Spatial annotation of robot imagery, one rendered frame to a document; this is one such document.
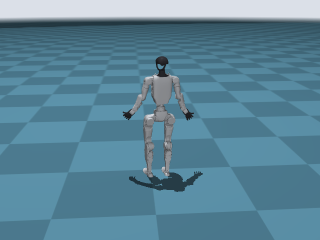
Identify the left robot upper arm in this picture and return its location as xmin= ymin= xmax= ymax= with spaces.
xmin=140 ymin=76 xmax=154 ymax=101

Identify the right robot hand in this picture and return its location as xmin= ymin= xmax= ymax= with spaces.
xmin=182 ymin=109 xmax=194 ymax=121

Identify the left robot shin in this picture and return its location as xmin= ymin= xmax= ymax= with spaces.
xmin=144 ymin=143 xmax=154 ymax=174

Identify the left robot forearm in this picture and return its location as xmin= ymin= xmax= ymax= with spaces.
xmin=129 ymin=94 xmax=143 ymax=115

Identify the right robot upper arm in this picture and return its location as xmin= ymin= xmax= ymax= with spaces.
xmin=172 ymin=76 xmax=181 ymax=100

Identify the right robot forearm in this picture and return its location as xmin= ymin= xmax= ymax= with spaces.
xmin=178 ymin=93 xmax=188 ymax=114

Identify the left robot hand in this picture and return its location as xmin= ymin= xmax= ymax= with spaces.
xmin=123 ymin=109 xmax=135 ymax=120

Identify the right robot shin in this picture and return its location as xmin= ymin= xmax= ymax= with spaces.
xmin=164 ymin=141 xmax=172 ymax=173

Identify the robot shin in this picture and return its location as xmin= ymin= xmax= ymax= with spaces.
xmin=164 ymin=141 xmax=172 ymax=173
xmin=144 ymin=143 xmax=154 ymax=174

